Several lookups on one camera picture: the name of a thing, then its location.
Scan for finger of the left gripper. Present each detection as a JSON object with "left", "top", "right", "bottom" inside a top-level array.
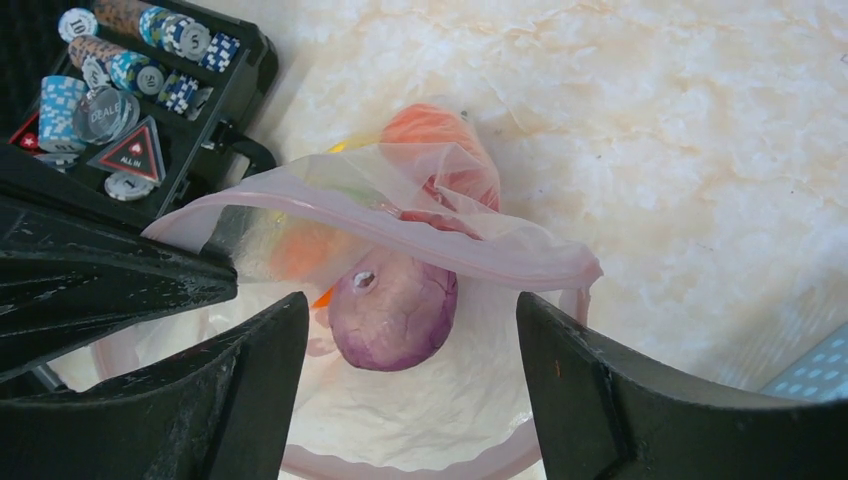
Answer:
[{"left": 1, "top": 145, "right": 237, "bottom": 381}]

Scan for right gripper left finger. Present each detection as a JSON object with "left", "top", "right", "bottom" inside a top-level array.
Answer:
[{"left": 1, "top": 293, "right": 309, "bottom": 479}]

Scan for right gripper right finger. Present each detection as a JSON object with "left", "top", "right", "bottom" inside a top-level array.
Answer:
[{"left": 516, "top": 292, "right": 847, "bottom": 479}]

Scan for clear zip top bag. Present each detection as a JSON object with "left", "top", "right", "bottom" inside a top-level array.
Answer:
[{"left": 53, "top": 101, "right": 602, "bottom": 479}]

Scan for orange fruit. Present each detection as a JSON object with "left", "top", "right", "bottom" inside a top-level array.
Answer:
[{"left": 379, "top": 102, "right": 501, "bottom": 212}]

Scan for black open tool case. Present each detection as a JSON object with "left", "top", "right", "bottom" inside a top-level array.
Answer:
[{"left": 1, "top": 1, "right": 279, "bottom": 227}]

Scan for blue plastic basket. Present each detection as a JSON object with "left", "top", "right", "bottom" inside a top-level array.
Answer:
[{"left": 761, "top": 338, "right": 847, "bottom": 402}]

